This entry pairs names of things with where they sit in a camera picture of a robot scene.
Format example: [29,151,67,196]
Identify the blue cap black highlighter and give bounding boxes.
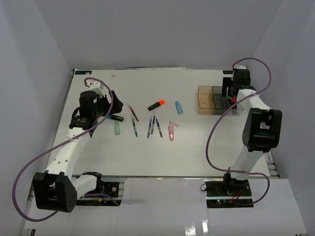
[108,114,124,122]

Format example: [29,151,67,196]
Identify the green translucent correction tape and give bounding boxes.
[114,120,121,135]

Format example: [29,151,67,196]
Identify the orange cap black highlighter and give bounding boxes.
[148,99,165,111]

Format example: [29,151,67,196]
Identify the blue translucent correction tape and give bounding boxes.
[175,101,183,114]

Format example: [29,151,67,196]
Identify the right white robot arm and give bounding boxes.
[222,65,283,196]

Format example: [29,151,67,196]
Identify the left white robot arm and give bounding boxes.
[32,90,123,212]

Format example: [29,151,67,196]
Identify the right blue table label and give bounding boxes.
[222,70,233,74]

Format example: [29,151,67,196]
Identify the blue table label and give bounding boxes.
[75,70,92,75]
[222,70,233,74]

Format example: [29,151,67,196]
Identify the red gel pen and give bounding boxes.
[127,103,139,122]

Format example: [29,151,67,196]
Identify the grey translucent container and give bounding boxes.
[212,86,229,115]

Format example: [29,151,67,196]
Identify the green gel pen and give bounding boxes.
[131,118,138,137]

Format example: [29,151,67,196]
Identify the brown translucent container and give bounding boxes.
[198,86,215,115]

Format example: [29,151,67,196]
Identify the clear translucent container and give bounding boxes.
[226,100,244,115]

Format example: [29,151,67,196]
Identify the left blue table label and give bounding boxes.
[75,70,92,75]

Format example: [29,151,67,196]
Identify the blue gel pen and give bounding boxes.
[147,117,153,138]

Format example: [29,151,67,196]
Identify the black gel pen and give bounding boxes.
[151,115,156,135]

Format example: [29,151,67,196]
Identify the purple gel pen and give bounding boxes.
[156,118,163,138]

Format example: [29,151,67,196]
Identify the pink translucent correction tape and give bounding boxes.
[168,121,179,141]

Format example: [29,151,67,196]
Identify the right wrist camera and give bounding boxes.
[232,63,247,71]

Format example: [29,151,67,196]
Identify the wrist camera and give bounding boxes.
[88,81,104,96]
[232,63,247,71]

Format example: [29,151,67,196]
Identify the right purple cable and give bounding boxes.
[205,57,272,207]

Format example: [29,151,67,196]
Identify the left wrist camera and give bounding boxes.
[88,81,104,96]

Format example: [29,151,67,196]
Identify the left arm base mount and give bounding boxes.
[76,181,123,207]

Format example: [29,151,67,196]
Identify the aluminium table frame rail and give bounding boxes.
[241,66,281,178]

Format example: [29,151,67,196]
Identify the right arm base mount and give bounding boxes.
[200,180,253,209]

